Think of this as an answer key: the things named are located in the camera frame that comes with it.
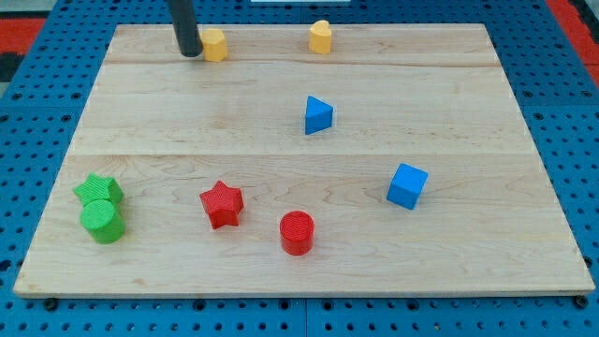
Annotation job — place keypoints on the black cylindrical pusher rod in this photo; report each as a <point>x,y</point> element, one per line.
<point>185,27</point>

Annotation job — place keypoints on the yellow hexagon block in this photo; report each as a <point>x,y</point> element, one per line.
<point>214,45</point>

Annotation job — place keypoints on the yellow heart block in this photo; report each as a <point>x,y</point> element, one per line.
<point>320,37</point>

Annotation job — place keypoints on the blue triangle block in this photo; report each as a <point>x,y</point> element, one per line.
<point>318,115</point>

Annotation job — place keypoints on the red star block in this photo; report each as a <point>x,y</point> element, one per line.
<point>223,205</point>

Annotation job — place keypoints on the green star block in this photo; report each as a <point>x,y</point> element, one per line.
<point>96,187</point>

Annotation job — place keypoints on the green cylinder block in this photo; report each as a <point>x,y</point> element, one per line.
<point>103,221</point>

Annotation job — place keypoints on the wooden board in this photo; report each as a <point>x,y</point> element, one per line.
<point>433,96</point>

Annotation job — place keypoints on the red cylinder block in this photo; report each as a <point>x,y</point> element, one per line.
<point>297,233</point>

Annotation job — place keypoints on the blue cube block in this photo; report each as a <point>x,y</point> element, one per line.
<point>406,186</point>

